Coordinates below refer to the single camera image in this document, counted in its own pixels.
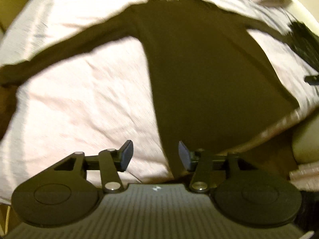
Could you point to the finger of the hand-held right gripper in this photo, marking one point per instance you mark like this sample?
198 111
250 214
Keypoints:
312 79

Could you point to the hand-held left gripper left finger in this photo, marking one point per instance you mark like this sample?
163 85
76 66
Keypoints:
127 154

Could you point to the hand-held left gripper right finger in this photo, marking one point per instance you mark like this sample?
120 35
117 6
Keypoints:
184 155

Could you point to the dark brown long-sleeve shirt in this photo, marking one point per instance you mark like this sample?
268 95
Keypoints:
199 79

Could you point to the dark cloth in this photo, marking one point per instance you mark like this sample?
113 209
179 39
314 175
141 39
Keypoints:
304 42

